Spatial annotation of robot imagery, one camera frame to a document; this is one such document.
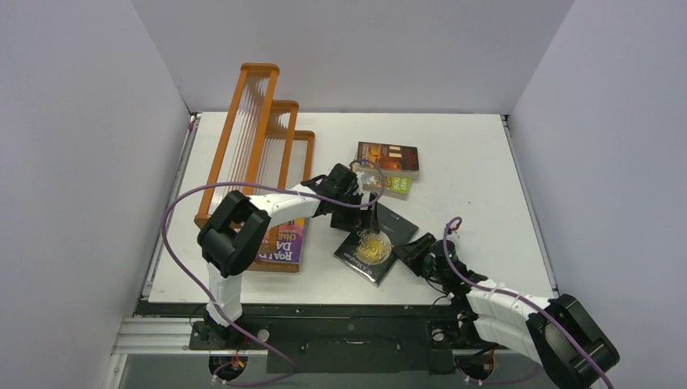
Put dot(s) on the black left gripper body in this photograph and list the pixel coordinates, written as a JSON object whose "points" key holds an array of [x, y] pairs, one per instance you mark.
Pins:
{"points": [[350, 218]]}

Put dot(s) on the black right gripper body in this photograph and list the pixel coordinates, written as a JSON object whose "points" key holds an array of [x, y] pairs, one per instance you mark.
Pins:
{"points": [[427, 257]]}

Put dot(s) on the dark Moon and Sixpence book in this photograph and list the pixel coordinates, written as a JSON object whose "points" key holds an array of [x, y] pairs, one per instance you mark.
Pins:
{"points": [[370, 254]]}

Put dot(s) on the colourful Roald Dahl paperback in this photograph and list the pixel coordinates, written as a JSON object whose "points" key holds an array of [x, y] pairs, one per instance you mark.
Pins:
{"points": [[281, 248]]}

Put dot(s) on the orange wooden file rack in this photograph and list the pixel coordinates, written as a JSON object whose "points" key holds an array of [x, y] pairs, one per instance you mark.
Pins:
{"points": [[259, 142]]}

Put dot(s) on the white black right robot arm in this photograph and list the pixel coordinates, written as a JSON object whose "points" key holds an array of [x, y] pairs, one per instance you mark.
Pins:
{"points": [[557, 333]]}

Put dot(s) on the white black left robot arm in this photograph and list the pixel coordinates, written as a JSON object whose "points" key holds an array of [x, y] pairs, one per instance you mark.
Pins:
{"points": [[231, 239]]}

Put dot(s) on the green cover paperback book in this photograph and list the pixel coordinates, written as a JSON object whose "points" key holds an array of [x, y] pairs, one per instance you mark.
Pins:
{"points": [[372, 181]]}

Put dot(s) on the brown cover paperback book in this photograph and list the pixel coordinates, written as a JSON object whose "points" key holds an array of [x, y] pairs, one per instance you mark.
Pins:
{"points": [[393, 160]]}

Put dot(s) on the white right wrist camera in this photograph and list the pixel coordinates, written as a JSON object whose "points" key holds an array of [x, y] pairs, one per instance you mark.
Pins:
{"points": [[453, 227]]}

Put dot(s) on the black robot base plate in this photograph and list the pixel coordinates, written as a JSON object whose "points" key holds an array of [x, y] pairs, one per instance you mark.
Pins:
{"points": [[493, 367]]}

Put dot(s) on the aluminium rail frame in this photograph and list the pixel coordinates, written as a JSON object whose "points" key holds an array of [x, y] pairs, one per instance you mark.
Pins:
{"points": [[320, 345]]}

